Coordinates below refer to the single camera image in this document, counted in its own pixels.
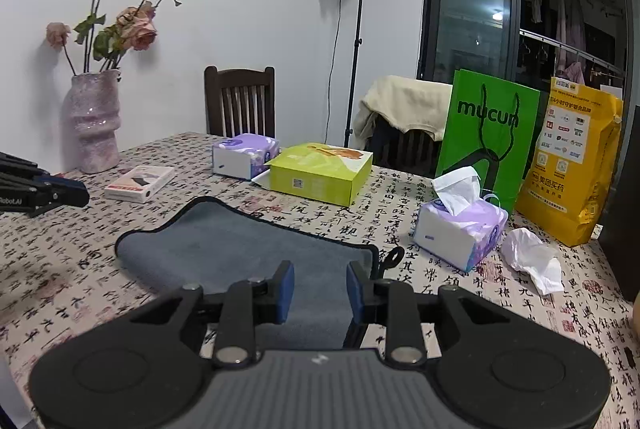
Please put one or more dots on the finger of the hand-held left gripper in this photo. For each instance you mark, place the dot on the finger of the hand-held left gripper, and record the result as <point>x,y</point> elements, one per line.
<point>62,193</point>

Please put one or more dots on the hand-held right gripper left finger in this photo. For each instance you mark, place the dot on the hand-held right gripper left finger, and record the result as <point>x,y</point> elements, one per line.
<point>286,291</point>

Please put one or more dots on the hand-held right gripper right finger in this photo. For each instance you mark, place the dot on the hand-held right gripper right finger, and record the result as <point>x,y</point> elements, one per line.
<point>354,294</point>

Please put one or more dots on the grey towel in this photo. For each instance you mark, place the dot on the grey towel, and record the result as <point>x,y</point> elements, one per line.
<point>240,244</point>

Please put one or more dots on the calligraphy print tablecloth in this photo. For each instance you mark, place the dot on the calligraphy print tablecloth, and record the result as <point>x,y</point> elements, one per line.
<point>360,229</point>

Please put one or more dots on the pink ceramic vase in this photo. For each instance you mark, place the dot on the pink ceramic vase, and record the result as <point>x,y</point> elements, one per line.
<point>92,124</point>

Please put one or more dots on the small white red box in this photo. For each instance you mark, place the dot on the small white red box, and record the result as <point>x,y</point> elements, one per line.
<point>140,183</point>

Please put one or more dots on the purple tissue pack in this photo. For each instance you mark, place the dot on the purple tissue pack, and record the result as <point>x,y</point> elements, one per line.
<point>242,156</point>
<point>460,229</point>

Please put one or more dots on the lime green cardboard box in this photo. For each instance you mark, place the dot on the lime green cardboard box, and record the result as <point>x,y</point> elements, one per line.
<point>320,171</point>

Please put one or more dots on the dark wooden chair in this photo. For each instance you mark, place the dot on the dark wooden chair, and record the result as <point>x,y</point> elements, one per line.
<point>400,149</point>
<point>240,101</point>

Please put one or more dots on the crumpled white tissue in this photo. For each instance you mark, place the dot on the crumpled white tissue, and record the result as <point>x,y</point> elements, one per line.
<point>532,256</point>

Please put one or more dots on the cream cloth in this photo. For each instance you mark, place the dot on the cream cloth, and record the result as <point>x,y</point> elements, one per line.
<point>400,101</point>

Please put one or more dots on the green paper bag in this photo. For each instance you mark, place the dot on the green paper bag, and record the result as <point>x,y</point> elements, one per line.
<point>485,129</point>

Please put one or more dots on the yellow paper bag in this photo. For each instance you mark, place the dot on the yellow paper bag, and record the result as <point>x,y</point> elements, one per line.
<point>570,164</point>

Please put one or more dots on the dark board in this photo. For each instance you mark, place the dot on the dark board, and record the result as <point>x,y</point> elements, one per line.
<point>622,209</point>

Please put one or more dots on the black framed glass door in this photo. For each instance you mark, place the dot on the black framed glass door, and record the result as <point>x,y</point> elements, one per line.
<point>470,14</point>

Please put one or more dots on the hanging clothes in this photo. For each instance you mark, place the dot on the hanging clothes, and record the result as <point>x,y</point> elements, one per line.
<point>565,24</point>

